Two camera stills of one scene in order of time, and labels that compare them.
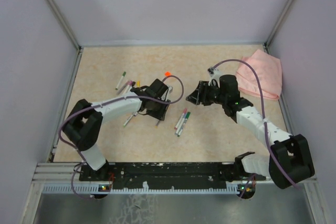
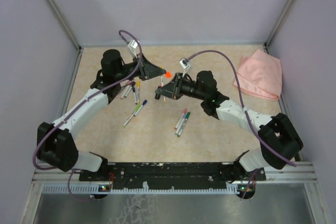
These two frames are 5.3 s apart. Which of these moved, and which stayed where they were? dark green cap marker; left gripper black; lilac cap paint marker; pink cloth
Moved: left gripper black
Stayed: pink cloth; dark green cap marker; lilac cap paint marker
